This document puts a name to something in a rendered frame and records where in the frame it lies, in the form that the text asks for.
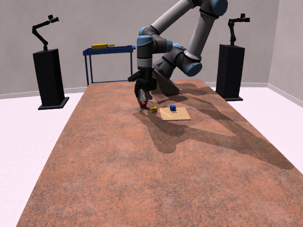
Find beige flat mat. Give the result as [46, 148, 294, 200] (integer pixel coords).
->
[159, 107, 191, 121]

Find yellow die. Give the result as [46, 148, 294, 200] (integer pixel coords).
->
[151, 106, 157, 113]

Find blue die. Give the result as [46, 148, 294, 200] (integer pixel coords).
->
[170, 105, 176, 111]

